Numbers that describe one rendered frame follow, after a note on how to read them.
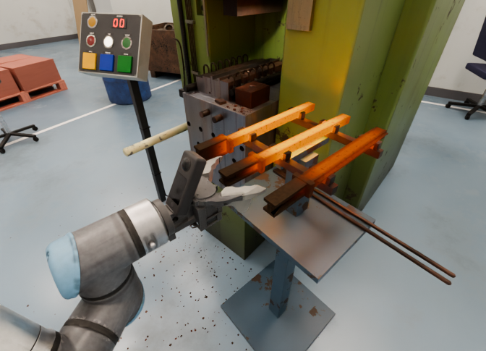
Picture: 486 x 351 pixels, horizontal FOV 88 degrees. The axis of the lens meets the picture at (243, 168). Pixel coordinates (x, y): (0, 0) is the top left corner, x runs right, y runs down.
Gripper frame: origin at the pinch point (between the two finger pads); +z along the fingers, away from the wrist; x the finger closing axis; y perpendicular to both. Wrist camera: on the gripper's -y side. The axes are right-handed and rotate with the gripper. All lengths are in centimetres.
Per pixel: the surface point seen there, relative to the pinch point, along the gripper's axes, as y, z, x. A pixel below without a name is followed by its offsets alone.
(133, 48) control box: -8, 13, -95
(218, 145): -0.6, 1.0, -10.8
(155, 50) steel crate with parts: 54, 142, -390
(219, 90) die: 4, 31, -53
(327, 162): -1.3, 14.5, 11.5
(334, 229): 26.5, 24.5, 13.3
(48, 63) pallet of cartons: 59, -1, -428
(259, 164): -0.1, 3.6, 1.3
